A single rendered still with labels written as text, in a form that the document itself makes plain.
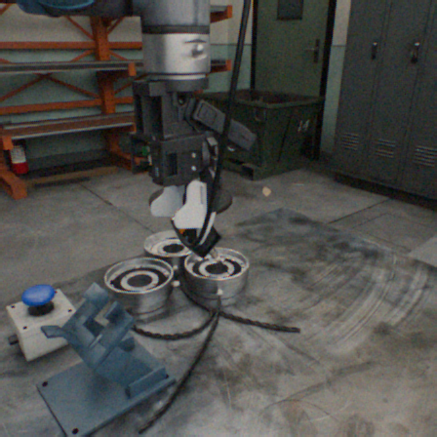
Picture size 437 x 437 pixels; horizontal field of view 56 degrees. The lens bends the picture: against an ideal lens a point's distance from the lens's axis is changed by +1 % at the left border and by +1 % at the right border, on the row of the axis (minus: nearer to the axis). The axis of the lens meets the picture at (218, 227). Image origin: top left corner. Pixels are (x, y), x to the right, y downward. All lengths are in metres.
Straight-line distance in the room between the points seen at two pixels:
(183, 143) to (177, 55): 0.09
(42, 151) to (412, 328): 4.12
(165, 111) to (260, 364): 0.33
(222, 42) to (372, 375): 5.08
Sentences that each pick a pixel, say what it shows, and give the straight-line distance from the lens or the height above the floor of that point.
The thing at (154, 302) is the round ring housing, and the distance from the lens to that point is 0.62.
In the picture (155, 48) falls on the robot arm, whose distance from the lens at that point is 0.47.
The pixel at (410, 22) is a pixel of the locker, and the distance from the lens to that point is 3.44.
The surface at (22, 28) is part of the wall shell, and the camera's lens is 4.40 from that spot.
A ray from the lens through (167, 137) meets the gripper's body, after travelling 0.48.
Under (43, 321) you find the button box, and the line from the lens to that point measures 0.58.
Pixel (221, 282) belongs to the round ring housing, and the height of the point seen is 0.83.
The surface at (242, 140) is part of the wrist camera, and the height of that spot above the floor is 1.05.
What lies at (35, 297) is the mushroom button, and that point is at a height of 0.87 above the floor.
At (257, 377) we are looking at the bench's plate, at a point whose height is 0.80.
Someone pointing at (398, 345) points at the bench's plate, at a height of 0.80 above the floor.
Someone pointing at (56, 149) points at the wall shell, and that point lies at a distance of 4.52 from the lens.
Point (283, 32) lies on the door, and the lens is 4.81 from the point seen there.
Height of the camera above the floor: 1.17
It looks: 25 degrees down
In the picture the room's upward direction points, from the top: straight up
